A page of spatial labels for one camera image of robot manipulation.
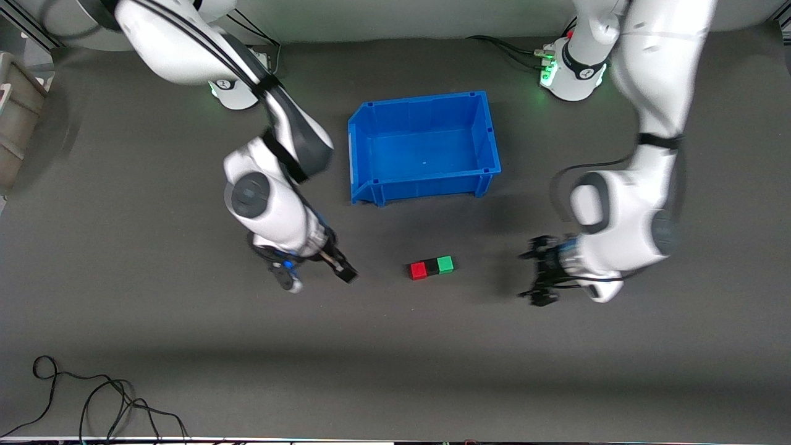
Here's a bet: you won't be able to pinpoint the blue plastic storage bin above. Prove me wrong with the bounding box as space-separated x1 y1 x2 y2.
348 91 502 207

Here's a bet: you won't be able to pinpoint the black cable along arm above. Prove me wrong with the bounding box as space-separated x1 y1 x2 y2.
548 133 688 291
133 0 337 273

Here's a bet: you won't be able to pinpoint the beige plastic crate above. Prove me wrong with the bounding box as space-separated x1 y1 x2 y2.
0 52 49 197

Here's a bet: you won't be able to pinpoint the aluminium frame rail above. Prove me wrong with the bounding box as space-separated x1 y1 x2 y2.
0 0 65 50

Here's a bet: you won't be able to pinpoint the thin black loose cable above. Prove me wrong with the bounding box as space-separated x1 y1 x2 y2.
0 355 190 443

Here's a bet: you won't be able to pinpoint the black left arm base cables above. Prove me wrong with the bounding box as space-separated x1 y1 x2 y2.
466 15 578 70

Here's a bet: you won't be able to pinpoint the black cable along right arm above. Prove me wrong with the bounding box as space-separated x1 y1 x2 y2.
133 0 337 273

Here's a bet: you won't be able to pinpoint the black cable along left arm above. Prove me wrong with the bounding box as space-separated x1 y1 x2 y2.
548 133 688 291

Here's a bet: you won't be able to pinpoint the black right arm base cables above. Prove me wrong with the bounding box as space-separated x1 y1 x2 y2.
232 9 282 79

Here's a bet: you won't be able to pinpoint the black arm base cables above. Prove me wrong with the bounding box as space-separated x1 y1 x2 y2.
466 15 578 70
232 9 282 79

